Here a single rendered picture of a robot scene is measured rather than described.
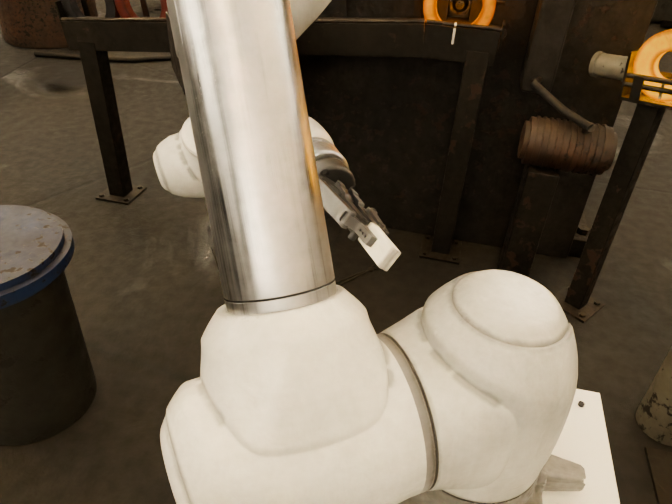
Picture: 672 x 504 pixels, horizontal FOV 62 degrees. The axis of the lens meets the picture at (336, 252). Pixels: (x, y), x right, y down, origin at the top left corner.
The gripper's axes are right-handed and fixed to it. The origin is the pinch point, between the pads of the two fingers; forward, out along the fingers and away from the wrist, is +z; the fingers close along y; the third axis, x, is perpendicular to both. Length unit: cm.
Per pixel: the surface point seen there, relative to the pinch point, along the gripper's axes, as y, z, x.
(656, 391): -90, -1, 0
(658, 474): -92, 10, -13
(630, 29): -73, -61, 66
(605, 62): -63, -50, 52
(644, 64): -65, -43, 56
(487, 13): -44, -75, 48
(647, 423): -95, 0, -7
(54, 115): 13, -228, -80
